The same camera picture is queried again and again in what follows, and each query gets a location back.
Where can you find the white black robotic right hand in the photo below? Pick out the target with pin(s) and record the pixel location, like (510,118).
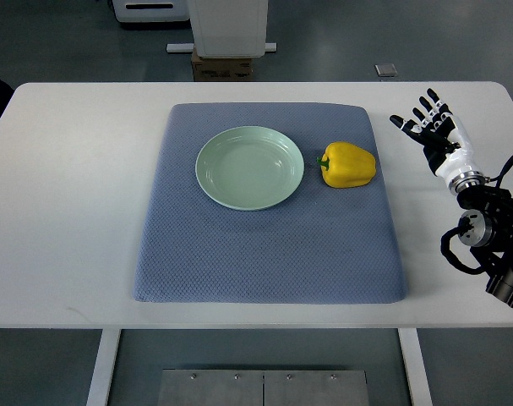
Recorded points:
(446,144)

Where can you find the yellow bell pepper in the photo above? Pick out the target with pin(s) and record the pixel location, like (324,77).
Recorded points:
(345,165)

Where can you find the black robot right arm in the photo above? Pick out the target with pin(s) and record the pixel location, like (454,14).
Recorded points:
(486,228)

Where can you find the small grey floor plate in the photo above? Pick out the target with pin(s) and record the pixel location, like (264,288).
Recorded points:
(386,70)

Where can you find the light green plate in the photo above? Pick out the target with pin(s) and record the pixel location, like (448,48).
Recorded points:
(249,168)

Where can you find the blue quilted mat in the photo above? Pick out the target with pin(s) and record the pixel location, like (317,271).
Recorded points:
(320,246)

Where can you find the white right table leg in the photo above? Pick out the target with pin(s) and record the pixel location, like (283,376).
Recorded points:
(414,367)

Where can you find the white table leg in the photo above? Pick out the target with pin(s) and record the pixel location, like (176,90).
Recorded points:
(414,367)
(101,379)

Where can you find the white machine column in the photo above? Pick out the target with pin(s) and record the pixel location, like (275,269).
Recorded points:
(227,29)

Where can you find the brown cardboard box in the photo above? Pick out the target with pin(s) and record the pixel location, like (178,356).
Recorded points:
(221,69)

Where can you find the white appliance with slot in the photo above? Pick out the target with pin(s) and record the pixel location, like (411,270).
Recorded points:
(150,11)

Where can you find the white left table leg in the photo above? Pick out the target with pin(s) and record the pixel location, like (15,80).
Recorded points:
(101,379)

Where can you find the metal base plate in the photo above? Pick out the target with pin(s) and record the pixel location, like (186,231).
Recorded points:
(263,387)

